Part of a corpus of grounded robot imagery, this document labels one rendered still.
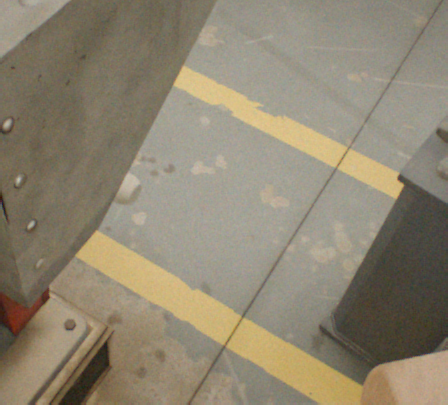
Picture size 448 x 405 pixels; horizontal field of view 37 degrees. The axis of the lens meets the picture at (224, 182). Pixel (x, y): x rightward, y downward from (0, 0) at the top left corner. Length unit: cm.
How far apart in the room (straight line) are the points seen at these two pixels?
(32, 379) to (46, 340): 8
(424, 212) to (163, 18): 111
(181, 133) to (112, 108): 190
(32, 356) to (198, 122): 103
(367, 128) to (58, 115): 211
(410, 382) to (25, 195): 16
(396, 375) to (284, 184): 185
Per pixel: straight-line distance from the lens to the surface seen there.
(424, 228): 139
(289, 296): 191
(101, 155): 30
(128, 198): 51
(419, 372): 28
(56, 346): 150
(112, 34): 26
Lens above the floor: 167
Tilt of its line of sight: 53 degrees down
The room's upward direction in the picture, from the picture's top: 10 degrees clockwise
